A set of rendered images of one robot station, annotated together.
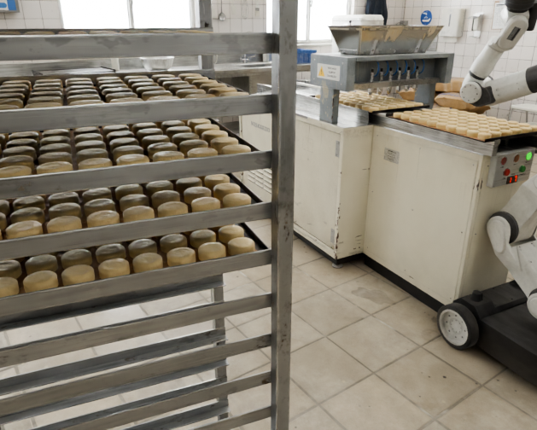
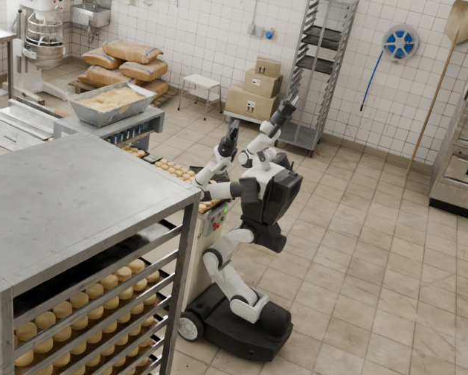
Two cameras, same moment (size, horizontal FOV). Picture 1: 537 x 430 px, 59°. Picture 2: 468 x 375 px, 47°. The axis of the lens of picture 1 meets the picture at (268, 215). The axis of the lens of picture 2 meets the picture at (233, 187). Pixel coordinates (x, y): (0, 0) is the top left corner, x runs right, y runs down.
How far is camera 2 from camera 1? 1.43 m
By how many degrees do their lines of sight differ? 35
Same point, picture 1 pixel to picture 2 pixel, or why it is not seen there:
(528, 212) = (228, 251)
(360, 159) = not seen: hidden behind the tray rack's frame
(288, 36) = (176, 321)
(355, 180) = not seen: hidden behind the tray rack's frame
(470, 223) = (193, 259)
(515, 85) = (224, 194)
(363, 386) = not seen: outside the picture
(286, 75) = (174, 334)
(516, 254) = (222, 275)
